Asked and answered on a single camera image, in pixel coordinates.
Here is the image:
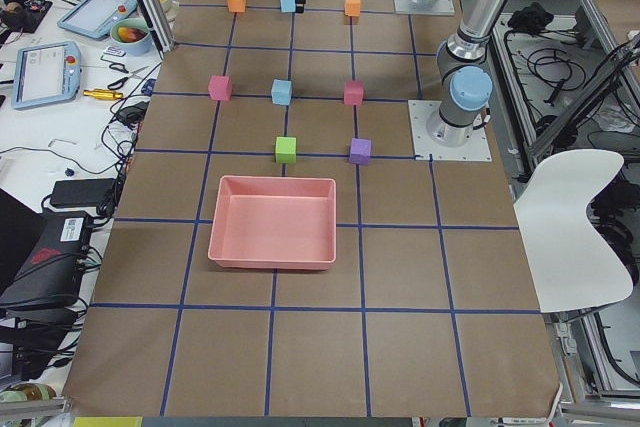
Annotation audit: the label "light blue block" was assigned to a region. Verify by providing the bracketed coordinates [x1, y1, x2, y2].
[271, 79, 293, 106]
[280, 0, 297, 13]

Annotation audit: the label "orange block near base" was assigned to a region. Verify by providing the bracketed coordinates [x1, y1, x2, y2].
[344, 0, 362, 18]

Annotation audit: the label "orange block far side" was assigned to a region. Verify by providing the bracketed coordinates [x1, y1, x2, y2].
[227, 0, 247, 13]

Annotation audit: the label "pink block near base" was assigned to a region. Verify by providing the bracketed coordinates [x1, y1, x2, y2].
[343, 80, 365, 106]

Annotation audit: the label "pink block left far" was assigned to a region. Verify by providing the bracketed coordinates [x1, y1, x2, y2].
[208, 75, 233, 101]

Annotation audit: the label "green block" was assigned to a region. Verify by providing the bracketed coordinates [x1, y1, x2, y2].
[275, 136, 297, 164]

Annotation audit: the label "blue bowl with fruit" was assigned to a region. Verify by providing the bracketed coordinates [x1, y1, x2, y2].
[110, 18, 153, 56]

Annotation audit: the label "purple block near pink tray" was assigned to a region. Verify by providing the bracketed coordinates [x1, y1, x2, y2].
[349, 138, 372, 165]

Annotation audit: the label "scissors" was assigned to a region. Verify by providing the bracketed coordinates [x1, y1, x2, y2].
[107, 66, 146, 91]

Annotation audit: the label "teach pendant far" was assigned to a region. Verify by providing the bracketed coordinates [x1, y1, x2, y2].
[57, 0, 138, 39]

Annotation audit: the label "teach pendant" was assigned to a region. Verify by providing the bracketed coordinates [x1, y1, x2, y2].
[11, 41, 81, 110]
[57, 0, 138, 39]

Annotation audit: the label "pink plastic tray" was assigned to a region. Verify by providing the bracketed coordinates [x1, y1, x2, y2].
[208, 175, 337, 271]

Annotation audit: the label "teach pendant near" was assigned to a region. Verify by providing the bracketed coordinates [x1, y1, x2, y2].
[11, 41, 81, 110]

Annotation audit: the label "black power adapter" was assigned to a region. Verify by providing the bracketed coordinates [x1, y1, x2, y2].
[49, 178, 115, 208]

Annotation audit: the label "white chair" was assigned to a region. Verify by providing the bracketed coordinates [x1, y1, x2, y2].
[514, 149, 633, 313]

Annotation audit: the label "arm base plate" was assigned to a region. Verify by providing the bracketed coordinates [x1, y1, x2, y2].
[394, 0, 455, 16]
[408, 100, 492, 162]

